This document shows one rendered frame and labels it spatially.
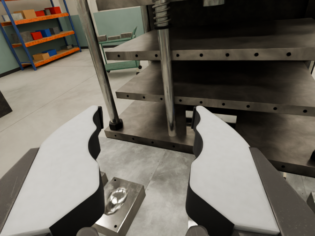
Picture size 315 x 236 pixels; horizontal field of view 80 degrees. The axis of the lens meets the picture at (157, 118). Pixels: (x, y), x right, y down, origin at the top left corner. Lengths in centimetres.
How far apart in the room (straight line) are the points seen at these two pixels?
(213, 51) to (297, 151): 66
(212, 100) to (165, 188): 49
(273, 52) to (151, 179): 76
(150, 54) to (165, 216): 76
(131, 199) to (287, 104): 79
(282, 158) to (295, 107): 25
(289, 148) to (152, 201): 75
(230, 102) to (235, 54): 24
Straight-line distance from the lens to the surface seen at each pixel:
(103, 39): 465
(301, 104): 106
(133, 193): 82
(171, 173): 95
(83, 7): 112
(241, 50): 93
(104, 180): 96
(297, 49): 95
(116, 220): 78
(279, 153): 114
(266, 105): 103
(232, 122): 107
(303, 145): 124
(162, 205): 85
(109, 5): 114
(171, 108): 107
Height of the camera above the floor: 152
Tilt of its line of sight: 32 degrees down
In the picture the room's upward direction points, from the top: 8 degrees counter-clockwise
